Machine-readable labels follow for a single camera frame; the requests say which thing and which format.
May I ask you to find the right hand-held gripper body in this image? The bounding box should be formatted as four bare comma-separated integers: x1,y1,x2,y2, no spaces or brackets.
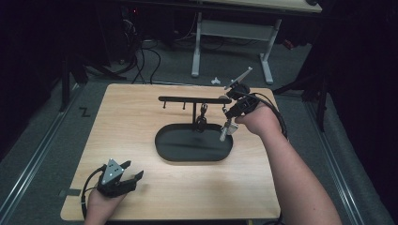
223,66,261,119

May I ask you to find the black key rack with tray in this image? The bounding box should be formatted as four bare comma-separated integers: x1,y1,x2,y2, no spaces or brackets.
154,95,235,163

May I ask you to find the right hand-held gripper cable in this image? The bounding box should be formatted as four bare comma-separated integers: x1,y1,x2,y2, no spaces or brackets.
248,91,289,141

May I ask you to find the person's right hand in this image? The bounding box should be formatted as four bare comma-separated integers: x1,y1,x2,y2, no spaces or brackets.
234,102,283,139

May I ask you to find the person's left hand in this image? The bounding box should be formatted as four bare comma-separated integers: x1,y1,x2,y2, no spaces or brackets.
84,187,128,225

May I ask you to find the left hand-held gripper cable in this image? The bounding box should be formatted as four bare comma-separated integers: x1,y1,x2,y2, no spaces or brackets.
80,164,108,220

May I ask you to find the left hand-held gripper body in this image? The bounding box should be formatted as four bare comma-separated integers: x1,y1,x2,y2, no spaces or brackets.
96,157,137,199

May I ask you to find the desk with white legs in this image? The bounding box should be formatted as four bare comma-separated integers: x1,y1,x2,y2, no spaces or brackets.
191,0,324,86

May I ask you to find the silver key bunch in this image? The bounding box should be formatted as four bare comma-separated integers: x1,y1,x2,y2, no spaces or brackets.
219,104,239,143

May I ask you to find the grey tape patch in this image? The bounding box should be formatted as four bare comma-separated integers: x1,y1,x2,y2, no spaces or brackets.
58,188,83,198

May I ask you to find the hand-held gripper cable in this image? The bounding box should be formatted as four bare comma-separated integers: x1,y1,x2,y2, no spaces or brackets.
80,164,108,220
248,91,289,141

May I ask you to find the black floor cable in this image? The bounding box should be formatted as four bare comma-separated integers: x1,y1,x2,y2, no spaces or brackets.
130,37,162,85

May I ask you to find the metal floor rail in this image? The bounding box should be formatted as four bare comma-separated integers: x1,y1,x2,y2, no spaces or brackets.
0,83,84,218
304,99,366,225

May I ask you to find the black metal stand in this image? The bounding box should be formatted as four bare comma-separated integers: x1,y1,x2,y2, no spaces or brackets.
272,62,330,133
58,52,127,113

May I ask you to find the black key fob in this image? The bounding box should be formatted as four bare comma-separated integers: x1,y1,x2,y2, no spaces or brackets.
195,102,209,133

